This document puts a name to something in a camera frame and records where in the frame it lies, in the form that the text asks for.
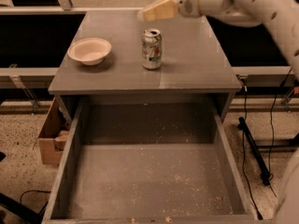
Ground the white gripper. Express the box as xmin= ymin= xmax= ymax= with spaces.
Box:
xmin=137 ymin=0 xmax=201 ymax=21

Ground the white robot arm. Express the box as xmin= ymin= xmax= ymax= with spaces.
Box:
xmin=137 ymin=0 xmax=299 ymax=79

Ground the grey cabinet counter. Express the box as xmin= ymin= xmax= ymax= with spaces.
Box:
xmin=49 ymin=8 xmax=240 ymax=118

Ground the grey open top drawer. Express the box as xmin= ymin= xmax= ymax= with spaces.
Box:
xmin=42 ymin=98 xmax=270 ymax=224

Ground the white paper bowl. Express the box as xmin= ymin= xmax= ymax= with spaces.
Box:
xmin=67 ymin=38 xmax=112 ymax=65

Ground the brown cardboard box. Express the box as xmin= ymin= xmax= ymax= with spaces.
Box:
xmin=37 ymin=100 xmax=69 ymax=165

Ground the black floor stand bar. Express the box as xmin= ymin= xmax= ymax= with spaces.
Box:
xmin=238 ymin=117 xmax=271 ymax=186

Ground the metal railing frame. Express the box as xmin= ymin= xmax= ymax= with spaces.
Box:
xmin=0 ymin=0 xmax=176 ymax=16

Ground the black cable on floor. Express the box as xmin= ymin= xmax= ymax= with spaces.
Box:
xmin=240 ymin=75 xmax=295 ymax=219

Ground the black cable left floor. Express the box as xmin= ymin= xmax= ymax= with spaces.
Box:
xmin=18 ymin=189 xmax=50 ymax=217

